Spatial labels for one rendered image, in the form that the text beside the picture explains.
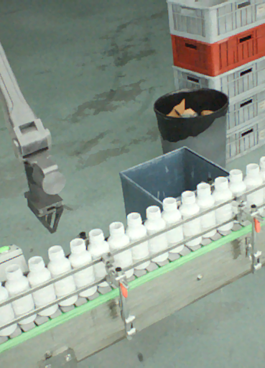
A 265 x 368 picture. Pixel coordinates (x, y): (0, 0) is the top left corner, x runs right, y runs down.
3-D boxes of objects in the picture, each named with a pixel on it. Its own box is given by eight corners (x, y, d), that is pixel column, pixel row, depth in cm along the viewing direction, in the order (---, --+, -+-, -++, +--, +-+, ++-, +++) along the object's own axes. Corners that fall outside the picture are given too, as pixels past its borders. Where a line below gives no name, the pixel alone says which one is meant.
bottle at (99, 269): (93, 275, 172) (84, 228, 163) (114, 272, 172) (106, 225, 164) (93, 289, 167) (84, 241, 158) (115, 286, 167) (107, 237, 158)
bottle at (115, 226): (109, 272, 172) (101, 223, 164) (128, 264, 174) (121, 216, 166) (118, 283, 168) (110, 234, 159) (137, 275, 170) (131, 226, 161)
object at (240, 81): (215, 111, 394) (213, 78, 383) (173, 95, 423) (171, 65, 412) (277, 81, 424) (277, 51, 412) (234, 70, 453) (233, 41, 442)
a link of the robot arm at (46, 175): (43, 124, 143) (8, 136, 139) (64, 140, 134) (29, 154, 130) (53, 168, 149) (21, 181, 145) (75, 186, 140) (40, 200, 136)
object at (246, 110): (215, 141, 405) (214, 110, 394) (176, 124, 435) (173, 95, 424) (277, 111, 434) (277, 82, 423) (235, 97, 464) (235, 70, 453)
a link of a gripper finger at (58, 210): (57, 219, 157) (50, 188, 152) (69, 231, 151) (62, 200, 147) (33, 228, 154) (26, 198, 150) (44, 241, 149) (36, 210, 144)
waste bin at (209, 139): (189, 221, 367) (181, 125, 335) (149, 191, 402) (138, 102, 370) (247, 194, 385) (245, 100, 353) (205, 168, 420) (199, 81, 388)
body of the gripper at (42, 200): (48, 190, 154) (42, 164, 151) (64, 206, 146) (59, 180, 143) (24, 198, 152) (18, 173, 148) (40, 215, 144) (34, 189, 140)
